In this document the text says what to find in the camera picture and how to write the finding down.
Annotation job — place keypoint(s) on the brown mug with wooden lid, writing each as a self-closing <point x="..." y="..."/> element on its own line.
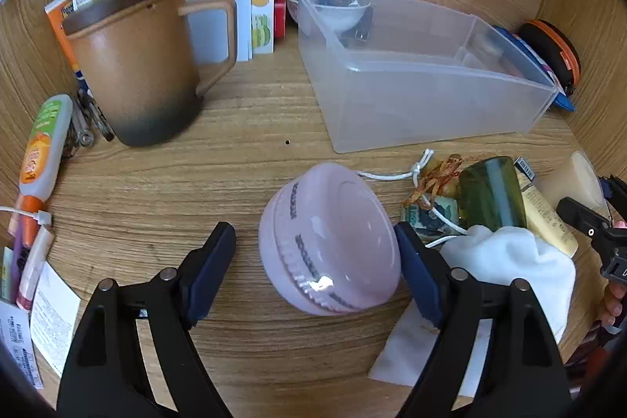
<point x="132" y="65"/>

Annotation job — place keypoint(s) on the dark green glass jar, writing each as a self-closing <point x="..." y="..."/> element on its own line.
<point x="492" y="195"/>

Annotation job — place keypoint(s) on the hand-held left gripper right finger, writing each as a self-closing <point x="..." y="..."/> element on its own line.
<point x="421" y="273"/>

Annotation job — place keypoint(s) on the black and orange round case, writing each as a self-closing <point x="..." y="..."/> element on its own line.
<point x="553" y="48"/>

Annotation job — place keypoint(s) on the metal keys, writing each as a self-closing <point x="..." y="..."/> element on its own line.
<point x="93" y="114"/>

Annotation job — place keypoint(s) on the fruit print box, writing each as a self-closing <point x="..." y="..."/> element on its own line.
<point x="262" y="6"/>

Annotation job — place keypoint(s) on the gold and red tassel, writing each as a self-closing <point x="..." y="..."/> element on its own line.
<point x="438" y="175"/>

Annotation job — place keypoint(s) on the printed receipt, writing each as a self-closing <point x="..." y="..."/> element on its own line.
<point x="17" y="344"/>

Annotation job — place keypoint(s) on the blue pencil case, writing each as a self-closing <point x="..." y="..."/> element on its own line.
<point x="534" y="55"/>

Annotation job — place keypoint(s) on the pink round case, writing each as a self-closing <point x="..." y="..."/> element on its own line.
<point x="333" y="246"/>

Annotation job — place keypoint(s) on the white cloth pouch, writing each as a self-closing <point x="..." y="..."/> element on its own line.
<point x="519" y="266"/>

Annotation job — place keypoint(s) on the pink tube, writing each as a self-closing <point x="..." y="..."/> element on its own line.
<point x="32" y="271"/>

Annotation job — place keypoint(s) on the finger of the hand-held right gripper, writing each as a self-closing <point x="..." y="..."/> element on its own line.
<point x="583" y="218"/>
<point x="612" y="189"/>

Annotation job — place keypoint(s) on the white and orange lotion tube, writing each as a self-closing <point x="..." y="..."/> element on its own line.
<point x="44" y="148"/>

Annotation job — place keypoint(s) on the clear plastic bin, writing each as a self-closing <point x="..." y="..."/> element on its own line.
<point x="416" y="85"/>

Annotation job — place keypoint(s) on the orange box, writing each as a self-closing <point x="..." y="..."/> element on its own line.
<point x="59" y="19"/>

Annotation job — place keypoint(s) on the white paper sheet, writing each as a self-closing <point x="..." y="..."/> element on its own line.
<point x="406" y="357"/>

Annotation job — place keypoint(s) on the beige round bottle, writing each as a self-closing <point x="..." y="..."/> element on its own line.
<point x="575" y="180"/>

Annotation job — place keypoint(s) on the person's right hand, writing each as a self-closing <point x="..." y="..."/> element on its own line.
<point x="612" y="306"/>

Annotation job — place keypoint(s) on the white paper slip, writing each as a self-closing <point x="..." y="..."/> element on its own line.
<point x="54" y="315"/>

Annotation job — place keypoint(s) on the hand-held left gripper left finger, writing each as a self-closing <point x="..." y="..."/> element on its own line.
<point x="210" y="273"/>

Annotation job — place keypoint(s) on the pale yellow cream tube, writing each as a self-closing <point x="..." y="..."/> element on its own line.
<point x="546" y="217"/>

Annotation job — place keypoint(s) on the small clear bowl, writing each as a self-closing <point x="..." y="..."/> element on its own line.
<point x="338" y="14"/>

